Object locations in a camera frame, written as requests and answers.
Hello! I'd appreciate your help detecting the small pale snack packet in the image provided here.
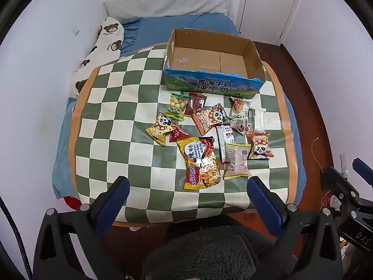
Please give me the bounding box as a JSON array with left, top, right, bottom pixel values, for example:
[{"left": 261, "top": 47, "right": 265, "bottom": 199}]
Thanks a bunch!
[{"left": 231, "top": 119, "right": 251, "bottom": 135}]

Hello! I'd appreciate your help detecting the green candy packet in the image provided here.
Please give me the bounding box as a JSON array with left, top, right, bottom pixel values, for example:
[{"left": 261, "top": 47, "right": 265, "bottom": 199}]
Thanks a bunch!
[{"left": 165, "top": 92, "right": 190, "bottom": 121}]

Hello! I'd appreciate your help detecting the yellow panda snack packet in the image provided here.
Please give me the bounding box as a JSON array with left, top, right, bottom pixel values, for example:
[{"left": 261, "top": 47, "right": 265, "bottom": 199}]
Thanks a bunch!
[{"left": 146, "top": 111, "right": 179, "bottom": 146}]

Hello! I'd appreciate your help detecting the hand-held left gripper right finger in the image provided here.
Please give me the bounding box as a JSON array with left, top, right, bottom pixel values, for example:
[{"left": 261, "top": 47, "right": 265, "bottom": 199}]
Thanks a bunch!
[{"left": 246, "top": 176, "right": 342, "bottom": 280}]

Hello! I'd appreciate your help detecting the white door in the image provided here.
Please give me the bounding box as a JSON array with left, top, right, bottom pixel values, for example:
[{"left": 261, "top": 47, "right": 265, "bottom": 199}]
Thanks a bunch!
[{"left": 239, "top": 0, "right": 306, "bottom": 40}]

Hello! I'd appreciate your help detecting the grey fluffy cloth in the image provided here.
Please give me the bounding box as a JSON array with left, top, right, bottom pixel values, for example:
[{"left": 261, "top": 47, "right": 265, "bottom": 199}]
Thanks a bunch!
[{"left": 141, "top": 219, "right": 295, "bottom": 280}]

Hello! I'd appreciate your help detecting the pale pink snack packet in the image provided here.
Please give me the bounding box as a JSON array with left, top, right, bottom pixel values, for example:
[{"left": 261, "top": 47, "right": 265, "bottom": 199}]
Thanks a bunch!
[{"left": 223, "top": 141, "right": 252, "bottom": 181}]

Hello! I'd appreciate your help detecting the red cloth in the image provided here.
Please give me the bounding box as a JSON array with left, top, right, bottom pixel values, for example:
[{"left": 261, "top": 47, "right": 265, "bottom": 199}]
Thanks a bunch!
[{"left": 62, "top": 195, "right": 80, "bottom": 210}]

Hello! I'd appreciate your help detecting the red white slim packet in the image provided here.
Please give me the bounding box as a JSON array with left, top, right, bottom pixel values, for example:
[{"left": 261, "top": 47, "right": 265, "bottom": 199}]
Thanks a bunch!
[{"left": 216, "top": 124, "right": 235, "bottom": 164}]

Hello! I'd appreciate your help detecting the white pillow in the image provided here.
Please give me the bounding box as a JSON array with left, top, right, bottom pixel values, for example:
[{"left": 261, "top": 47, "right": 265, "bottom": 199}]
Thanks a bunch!
[{"left": 103, "top": 0, "right": 229, "bottom": 21}]

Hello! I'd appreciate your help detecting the dark brown snack packet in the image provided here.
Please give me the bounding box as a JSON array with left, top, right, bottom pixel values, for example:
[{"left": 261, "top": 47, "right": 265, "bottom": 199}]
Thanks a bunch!
[{"left": 183, "top": 93, "right": 208, "bottom": 116}]

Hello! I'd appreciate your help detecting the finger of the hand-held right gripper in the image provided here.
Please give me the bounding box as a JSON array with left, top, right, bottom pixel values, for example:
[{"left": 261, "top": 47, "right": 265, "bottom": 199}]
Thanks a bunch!
[
  {"left": 320, "top": 166, "right": 361, "bottom": 208},
  {"left": 352, "top": 157, "right": 373, "bottom": 186}
]

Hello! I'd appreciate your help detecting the plain white snack packet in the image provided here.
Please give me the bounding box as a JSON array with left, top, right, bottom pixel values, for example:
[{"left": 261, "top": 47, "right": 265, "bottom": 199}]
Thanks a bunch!
[{"left": 248, "top": 108, "right": 267, "bottom": 133}]

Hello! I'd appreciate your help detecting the large orange panda snack packet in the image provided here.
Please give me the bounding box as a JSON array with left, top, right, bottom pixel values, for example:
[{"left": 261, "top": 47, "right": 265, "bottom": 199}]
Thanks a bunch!
[{"left": 192, "top": 103, "right": 231, "bottom": 136}]

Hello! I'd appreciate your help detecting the black cable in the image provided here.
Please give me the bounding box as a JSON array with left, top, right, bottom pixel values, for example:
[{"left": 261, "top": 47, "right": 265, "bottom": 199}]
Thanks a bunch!
[{"left": 0, "top": 195, "right": 32, "bottom": 280}]

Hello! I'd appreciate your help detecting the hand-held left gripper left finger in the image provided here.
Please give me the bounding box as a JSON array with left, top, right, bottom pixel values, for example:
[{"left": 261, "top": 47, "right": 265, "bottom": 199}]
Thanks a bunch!
[{"left": 33, "top": 176, "right": 131, "bottom": 280}]

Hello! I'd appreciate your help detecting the small orange panda snack packet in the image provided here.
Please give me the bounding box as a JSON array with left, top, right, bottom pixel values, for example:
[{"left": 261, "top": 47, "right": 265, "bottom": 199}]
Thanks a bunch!
[{"left": 246, "top": 133, "right": 274, "bottom": 160}]

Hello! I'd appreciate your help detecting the yellow red instant noodle packet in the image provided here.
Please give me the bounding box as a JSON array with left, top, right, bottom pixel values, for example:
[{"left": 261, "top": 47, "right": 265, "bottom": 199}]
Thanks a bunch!
[{"left": 176, "top": 136, "right": 221, "bottom": 190}]

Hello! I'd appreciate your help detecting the green white checkered mat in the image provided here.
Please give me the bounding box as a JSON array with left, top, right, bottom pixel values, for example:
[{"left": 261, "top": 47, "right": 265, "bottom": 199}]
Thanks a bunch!
[{"left": 69, "top": 43, "right": 299, "bottom": 228}]

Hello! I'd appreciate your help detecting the small red snack packet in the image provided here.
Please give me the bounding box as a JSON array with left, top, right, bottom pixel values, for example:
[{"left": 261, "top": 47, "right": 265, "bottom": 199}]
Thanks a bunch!
[{"left": 169, "top": 127, "right": 190, "bottom": 143}]

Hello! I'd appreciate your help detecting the white cookie snack packet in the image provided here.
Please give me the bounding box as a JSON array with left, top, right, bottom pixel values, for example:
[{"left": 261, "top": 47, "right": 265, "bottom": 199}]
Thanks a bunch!
[{"left": 230, "top": 96, "right": 252, "bottom": 121}]

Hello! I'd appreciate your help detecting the cardboard box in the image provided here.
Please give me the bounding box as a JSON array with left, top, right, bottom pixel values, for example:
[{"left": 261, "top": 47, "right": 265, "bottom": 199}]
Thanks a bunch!
[{"left": 163, "top": 28, "right": 266, "bottom": 98}]

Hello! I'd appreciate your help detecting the bear print pillow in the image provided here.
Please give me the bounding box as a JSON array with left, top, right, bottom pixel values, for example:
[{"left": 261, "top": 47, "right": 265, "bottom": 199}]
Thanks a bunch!
[{"left": 68, "top": 17, "right": 124, "bottom": 98}]

